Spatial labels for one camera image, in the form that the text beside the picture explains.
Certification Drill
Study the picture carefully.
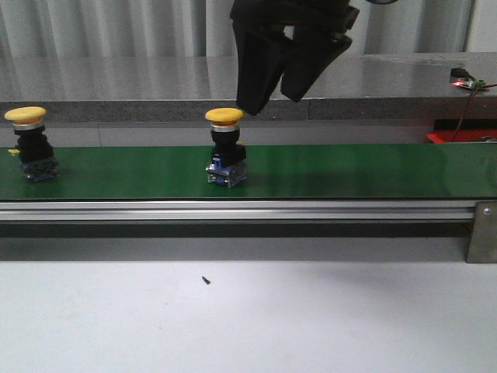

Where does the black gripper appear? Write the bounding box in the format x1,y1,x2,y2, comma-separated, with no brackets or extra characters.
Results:
230,1,360,116

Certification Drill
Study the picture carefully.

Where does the yellow mushroom push button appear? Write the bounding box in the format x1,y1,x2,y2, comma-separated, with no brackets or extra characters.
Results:
5,106,59,182
205,107,248,187

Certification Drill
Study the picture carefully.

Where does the small sensor circuit board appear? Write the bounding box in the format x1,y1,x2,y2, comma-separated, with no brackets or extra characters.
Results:
449,68,486,89

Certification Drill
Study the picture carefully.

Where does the red plastic tray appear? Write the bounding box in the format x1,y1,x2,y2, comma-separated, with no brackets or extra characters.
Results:
426,129,496,144

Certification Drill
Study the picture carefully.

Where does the green conveyor belt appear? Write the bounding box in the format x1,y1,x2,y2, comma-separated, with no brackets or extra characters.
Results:
1,143,496,200

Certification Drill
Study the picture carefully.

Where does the white curtain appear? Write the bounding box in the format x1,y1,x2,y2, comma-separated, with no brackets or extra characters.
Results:
1,1,496,58

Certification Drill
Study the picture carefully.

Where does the brown sensor wire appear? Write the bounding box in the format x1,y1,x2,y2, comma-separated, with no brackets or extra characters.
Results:
449,82,497,143

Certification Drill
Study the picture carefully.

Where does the steel conveyor support bracket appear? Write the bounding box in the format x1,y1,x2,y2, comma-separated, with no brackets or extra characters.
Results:
466,201,497,263

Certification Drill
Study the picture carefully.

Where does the aluminium conveyor frame rail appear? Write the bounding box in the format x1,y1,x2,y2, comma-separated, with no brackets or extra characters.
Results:
1,200,477,222

